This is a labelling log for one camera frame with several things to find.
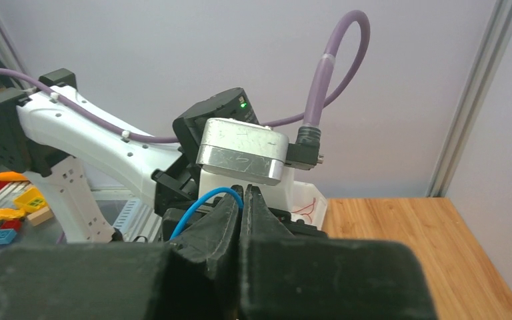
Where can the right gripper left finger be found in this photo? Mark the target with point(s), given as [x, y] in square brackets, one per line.
[191, 276]

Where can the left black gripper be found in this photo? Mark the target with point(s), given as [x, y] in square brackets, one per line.
[182, 183]

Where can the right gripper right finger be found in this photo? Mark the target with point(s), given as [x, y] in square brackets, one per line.
[283, 276]

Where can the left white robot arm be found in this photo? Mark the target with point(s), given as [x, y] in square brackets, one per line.
[50, 134]

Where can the white plastic compartment tray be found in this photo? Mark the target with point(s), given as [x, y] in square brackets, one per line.
[309, 204]

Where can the wooden toy block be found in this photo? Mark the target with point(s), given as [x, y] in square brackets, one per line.
[40, 216]

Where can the yellow toy brick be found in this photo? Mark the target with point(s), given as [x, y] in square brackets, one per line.
[30, 200]

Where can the orange toy piece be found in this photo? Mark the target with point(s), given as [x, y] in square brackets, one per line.
[11, 176]

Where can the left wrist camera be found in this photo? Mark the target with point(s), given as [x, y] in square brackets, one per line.
[238, 153]

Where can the aluminium frame rail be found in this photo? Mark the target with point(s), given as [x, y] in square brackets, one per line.
[492, 47]

